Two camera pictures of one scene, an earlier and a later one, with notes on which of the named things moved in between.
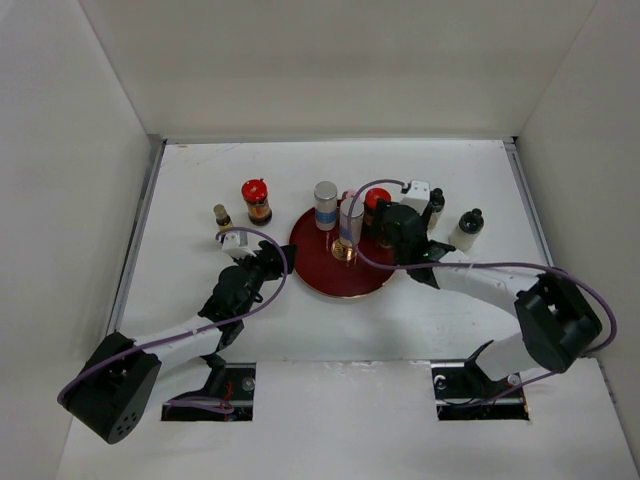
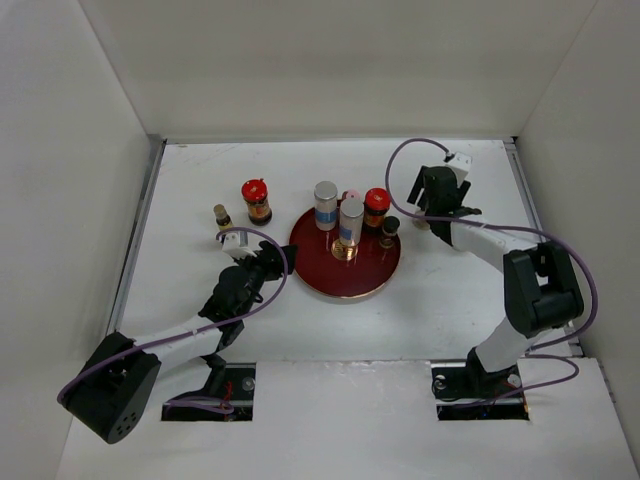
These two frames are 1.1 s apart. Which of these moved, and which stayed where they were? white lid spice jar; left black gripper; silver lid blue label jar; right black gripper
Moved: right black gripper
Stayed: left black gripper; white lid spice jar; silver lid blue label jar
